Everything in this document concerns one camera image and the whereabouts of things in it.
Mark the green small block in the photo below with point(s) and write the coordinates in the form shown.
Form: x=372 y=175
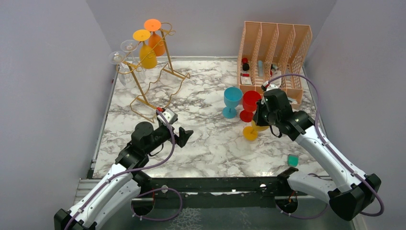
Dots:
x=292 y=160

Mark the white red labelled box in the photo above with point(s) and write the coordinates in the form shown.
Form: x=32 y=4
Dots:
x=245 y=79

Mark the orange wine glass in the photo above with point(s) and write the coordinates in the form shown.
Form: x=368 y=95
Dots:
x=155 y=40

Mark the black mounting rail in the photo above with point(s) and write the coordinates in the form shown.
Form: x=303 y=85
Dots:
x=211 y=192

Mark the blue plastic wine glass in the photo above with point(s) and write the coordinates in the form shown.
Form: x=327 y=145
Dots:
x=232 y=98

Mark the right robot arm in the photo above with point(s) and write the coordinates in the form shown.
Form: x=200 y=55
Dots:
x=351 y=189

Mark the clear front wine glass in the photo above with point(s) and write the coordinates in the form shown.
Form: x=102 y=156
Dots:
x=117 y=58

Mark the peach plastic file organizer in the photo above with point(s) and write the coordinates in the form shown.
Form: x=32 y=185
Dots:
x=280 y=45

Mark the light blue tube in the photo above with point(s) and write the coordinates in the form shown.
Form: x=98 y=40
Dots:
x=260 y=69

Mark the clear wine glass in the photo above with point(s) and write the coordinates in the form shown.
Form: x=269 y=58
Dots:
x=117 y=58
x=129 y=46

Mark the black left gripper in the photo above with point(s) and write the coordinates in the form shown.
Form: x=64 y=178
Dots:
x=184 y=135

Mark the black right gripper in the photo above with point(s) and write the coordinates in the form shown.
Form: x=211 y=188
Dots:
x=261 y=104

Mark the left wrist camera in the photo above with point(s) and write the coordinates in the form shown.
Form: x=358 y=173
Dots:
x=170 y=116

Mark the red black small bottle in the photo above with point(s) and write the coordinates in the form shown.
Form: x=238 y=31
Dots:
x=245 y=64

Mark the red plastic wine glass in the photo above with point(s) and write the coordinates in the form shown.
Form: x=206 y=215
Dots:
x=249 y=103

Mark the yellow wine glass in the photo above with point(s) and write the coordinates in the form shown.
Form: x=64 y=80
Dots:
x=251 y=132
x=147 y=55

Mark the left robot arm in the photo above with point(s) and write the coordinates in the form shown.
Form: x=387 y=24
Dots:
x=124 y=181

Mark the gold wire glass rack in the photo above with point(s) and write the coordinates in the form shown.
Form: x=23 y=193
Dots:
x=165 y=31

